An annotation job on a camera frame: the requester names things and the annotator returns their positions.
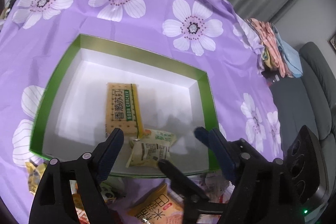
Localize pile of folded clothes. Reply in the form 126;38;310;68
242;18;303;78

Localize gold wrapped snack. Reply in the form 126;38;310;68
25;162;47;195

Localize purple floral tablecloth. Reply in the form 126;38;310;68
1;0;283;223

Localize pale yellow snack packet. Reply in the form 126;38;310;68
126;129;177;168

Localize orange red snack packet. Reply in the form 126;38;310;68
70;180;89;224

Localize grey sofa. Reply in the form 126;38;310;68
270;41;336;156

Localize red white snack packet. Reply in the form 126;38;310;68
201;170;235;203

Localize cartoon animal snack packet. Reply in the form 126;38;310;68
100;176;126;205

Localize framed wall picture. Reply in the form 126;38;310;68
329;33;336;51

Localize black camera module on right gripper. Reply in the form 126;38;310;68
284;125;330;217

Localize large orange rice snack bag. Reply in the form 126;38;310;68
127;184;183;224

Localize green cardboard box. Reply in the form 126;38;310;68
30;34;219;178

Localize soda cracker packet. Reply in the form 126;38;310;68
105;83;145;138

